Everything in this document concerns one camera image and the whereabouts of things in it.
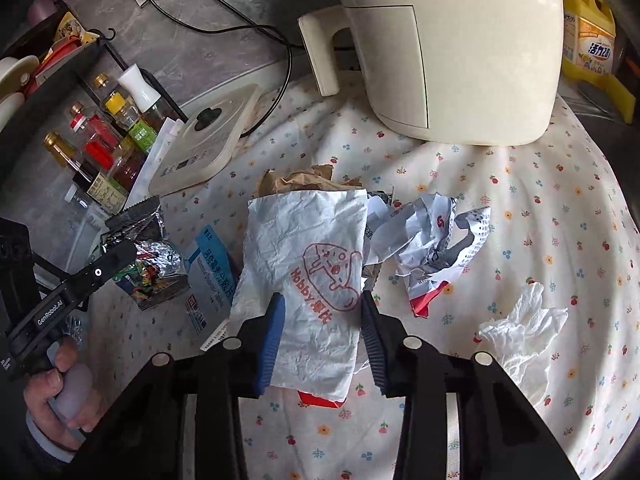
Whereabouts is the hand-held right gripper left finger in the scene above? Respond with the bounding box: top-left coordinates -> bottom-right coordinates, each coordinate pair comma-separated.
65,292 -> 287,480

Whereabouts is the black power cable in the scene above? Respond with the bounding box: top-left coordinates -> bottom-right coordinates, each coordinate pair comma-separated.
142,0 -> 293,138
182,0 -> 306,51

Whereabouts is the red white wrapper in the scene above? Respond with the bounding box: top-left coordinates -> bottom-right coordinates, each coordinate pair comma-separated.
397,207 -> 488,319

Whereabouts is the brown paper bag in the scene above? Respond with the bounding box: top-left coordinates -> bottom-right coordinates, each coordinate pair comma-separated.
256,162 -> 366,201

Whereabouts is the yellow detergent bottle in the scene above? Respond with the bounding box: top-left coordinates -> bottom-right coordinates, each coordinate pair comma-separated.
560,0 -> 636,123

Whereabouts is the red label sauce bottle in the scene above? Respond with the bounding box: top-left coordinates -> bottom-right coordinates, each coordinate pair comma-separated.
69,102 -> 146,191

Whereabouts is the white plastic pouch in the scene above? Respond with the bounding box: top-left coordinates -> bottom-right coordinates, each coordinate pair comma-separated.
144,119 -> 187,181

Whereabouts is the blue white medicine box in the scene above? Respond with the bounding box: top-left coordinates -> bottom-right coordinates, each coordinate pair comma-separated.
184,224 -> 243,353

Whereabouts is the yellow snack packet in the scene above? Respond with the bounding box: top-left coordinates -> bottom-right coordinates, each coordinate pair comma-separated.
52,12 -> 101,46

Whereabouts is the cream air fryer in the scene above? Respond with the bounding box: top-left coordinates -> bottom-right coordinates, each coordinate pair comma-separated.
297,0 -> 568,147

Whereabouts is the black kitchen rack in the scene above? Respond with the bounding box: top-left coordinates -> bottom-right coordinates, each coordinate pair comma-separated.
0,0 -> 183,191

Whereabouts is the foil snack packet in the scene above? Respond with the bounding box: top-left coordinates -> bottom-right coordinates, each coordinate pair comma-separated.
100,197 -> 193,311

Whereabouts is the bottle with white spout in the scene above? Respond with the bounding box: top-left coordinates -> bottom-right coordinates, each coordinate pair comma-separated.
117,64 -> 173,126

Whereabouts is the white round container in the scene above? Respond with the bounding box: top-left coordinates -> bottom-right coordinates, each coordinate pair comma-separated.
0,55 -> 41,126

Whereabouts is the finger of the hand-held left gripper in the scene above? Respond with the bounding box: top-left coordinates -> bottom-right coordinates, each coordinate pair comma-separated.
70,239 -> 137,297

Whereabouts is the crumpled white printed paper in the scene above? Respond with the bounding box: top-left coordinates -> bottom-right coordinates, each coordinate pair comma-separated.
365,191 -> 457,281

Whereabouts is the crumpled white tissue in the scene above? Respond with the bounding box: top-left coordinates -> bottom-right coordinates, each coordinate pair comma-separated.
475,281 -> 570,406

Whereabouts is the floral white tablecloth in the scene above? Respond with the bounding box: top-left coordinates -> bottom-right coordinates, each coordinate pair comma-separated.
87,72 -> 640,480

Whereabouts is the small clear jar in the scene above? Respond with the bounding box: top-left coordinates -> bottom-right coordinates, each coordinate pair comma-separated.
65,185 -> 96,211

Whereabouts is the pink round object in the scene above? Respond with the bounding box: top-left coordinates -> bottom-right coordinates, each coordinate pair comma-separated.
27,0 -> 63,23

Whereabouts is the stainless steel sink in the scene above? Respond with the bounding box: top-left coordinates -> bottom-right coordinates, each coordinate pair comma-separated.
557,77 -> 640,131

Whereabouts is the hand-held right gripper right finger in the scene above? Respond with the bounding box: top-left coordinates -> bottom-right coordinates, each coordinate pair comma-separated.
360,290 -> 577,480

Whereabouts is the dark soy sauce bottle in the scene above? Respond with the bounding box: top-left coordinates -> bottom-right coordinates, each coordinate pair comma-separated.
44,131 -> 128,211

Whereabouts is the person's left hand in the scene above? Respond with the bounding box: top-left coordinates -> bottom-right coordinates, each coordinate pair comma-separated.
23,344 -> 85,454

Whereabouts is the yellow green label bottle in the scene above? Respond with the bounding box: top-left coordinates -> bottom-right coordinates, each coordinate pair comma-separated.
92,73 -> 161,156

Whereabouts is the white paper bag red print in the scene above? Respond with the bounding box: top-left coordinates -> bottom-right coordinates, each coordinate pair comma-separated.
229,187 -> 368,402

